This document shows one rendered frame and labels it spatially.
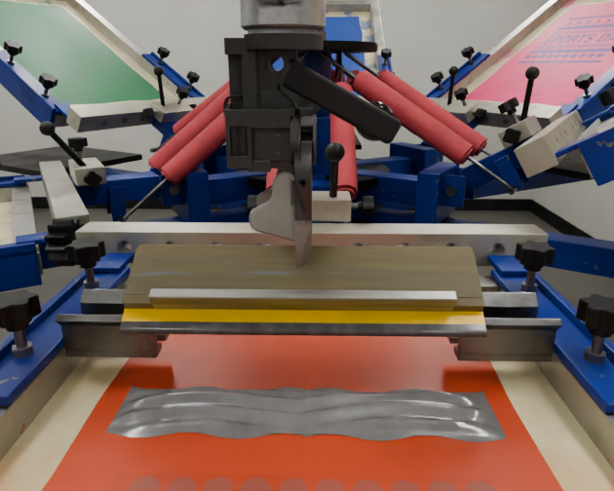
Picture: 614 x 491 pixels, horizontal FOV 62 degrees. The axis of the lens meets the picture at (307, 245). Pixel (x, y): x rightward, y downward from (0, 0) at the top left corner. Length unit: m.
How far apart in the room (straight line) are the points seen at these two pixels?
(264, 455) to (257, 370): 0.13
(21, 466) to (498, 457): 0.40
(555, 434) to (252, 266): 0.32
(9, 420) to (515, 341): 0.48
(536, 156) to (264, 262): 0.50
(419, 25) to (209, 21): 1.76
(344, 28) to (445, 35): 2.33
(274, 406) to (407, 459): 0.13
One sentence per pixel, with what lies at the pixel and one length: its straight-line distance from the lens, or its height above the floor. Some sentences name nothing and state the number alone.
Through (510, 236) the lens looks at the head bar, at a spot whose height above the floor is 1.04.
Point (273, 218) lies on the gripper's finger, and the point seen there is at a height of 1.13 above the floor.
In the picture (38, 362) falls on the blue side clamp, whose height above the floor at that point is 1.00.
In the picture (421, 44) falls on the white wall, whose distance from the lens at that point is 4.69.
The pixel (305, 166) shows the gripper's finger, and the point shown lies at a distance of 0.45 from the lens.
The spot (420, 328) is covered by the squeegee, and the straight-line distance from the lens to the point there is 0.51.
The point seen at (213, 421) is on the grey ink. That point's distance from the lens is 0.50.
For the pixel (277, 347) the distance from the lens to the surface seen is 0.61.
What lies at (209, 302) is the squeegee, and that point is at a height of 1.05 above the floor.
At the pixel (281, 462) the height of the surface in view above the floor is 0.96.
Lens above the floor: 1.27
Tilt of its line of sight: 19 degrees down
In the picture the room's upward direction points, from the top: straight up
